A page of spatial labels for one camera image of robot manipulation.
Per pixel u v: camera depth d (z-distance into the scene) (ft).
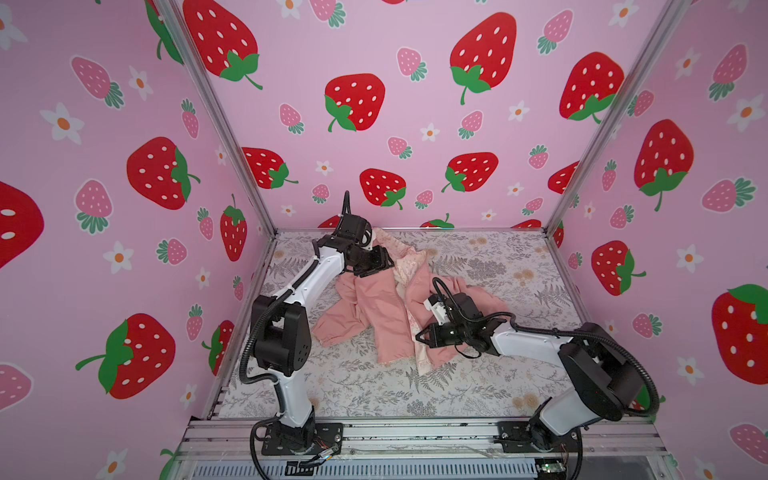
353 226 2.35
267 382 1.73
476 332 2.21
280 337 1.61
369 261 2.66
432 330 2.75
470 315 2.31
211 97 2.68
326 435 2.47
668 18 2.29
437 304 2.68
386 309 3.06
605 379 1.47
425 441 2.47
